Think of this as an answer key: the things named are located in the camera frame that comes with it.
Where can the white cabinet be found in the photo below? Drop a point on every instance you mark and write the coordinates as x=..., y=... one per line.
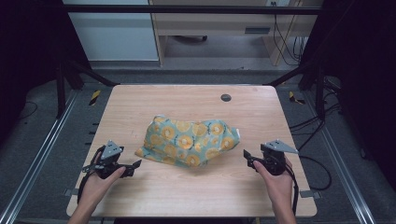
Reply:
x=115, y=34

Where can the green cloth with orange print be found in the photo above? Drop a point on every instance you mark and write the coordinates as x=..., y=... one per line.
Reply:
x=186, y=141

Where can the grey metal table bracket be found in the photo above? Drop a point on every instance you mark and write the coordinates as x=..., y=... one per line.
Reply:
x=71, y=192
x=309, y=194

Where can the grey round table grommet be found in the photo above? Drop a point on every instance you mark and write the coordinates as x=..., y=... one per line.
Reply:
x=226, y=97

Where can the person's right hand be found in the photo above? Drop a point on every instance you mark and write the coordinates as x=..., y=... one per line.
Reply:
x=278, y=186

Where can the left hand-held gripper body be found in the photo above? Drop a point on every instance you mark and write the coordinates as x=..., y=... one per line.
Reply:
x=109, y=151

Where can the black horizontal frame bar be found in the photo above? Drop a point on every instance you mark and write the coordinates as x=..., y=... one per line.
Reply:
x=186, y=9

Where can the person's left hand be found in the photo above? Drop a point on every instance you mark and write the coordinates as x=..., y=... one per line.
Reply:
x=95, y=188

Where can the black metal frame stand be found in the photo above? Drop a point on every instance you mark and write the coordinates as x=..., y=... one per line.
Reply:
x=62, y=87
x=319, y=90

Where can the aluminium floor rail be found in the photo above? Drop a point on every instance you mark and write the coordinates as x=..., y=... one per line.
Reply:
x=37, y=158
x=342, y=168

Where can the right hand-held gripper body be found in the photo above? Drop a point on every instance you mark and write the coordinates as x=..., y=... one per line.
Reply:
x=275, y=155

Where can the yellow black striped tape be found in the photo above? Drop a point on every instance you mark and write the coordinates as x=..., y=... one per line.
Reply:
x=294, y=98
x=95, y=97

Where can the black curtain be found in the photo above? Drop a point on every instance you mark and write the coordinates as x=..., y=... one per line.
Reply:
x=361, y=62
x=28, y=46

